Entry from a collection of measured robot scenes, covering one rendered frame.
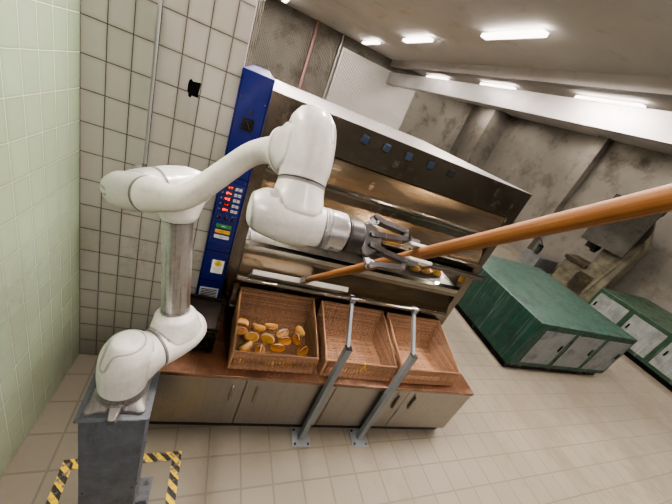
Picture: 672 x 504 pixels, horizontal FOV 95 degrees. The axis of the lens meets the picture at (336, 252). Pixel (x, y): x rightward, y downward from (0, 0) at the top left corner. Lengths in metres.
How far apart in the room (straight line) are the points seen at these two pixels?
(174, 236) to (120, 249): 1.14
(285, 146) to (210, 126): 1.24
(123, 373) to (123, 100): 1.28
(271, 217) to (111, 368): 0.85
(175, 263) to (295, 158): 0.71
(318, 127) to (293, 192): 0.14
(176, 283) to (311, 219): 0.74
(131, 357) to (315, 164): 0.91
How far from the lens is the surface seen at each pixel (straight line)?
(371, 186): 2.03
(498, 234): 0.61
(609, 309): 8.44
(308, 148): 0.63
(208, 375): 2.07
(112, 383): 1.32
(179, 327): 1.33
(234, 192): 1.92
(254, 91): 1.80
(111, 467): 1.71
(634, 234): 9.37
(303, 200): 0.61
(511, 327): 4.71
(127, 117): 1.97
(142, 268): 2.32
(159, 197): 0.90
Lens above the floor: 2.21
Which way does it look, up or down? 25 degrees down
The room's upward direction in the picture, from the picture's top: 23 degrees clockwise
